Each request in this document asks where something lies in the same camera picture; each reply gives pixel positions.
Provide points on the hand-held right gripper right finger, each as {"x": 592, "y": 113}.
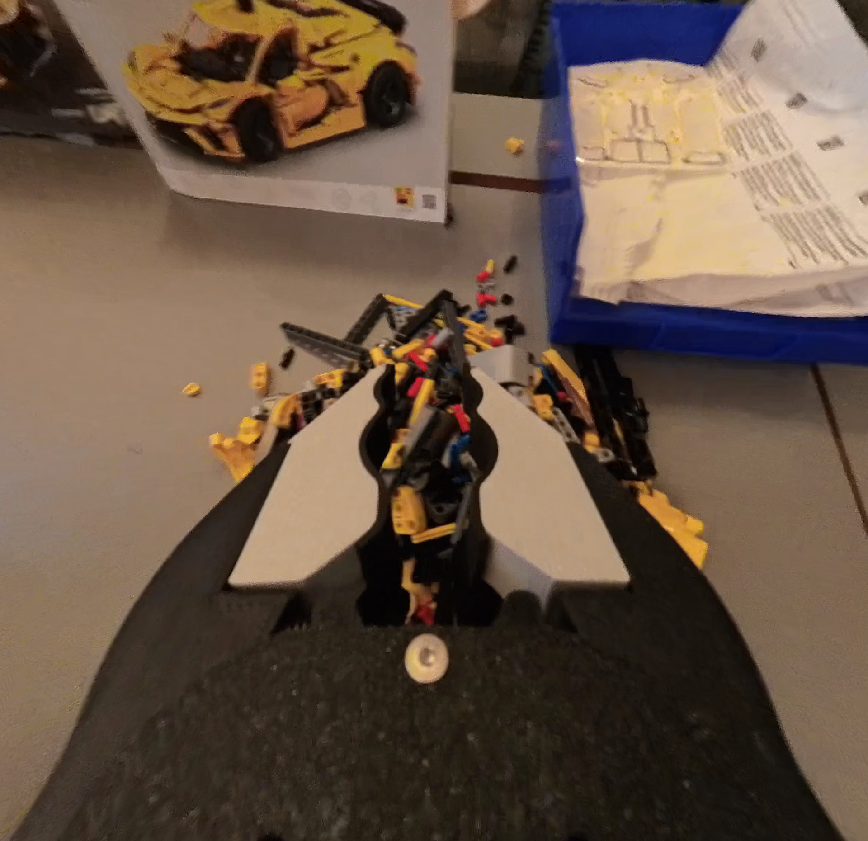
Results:
{"x": 549, "y": 508}

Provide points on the folded white instruction sheets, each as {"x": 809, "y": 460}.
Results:
{"x": 678, "y": 210}

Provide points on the grey desk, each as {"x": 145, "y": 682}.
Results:
{"x": 135, "y": 278}

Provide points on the pile of toy bricks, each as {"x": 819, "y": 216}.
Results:
{"x": 434, "y": 352}

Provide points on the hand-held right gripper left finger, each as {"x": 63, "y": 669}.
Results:
{"x": 305, "y": 508}

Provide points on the small yellow brick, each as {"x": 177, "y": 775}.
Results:
{"x": 261, "y": 378}
{"x": 513, "y": 146}

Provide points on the white booklet yellow car picture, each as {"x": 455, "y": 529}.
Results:
{"x": 271, "y": 74}

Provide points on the dark toy car box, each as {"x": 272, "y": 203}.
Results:
{"x": 41, "y": 54}

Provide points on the blue plastic bin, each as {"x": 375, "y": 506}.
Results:
{"x": 563, "y": 244}

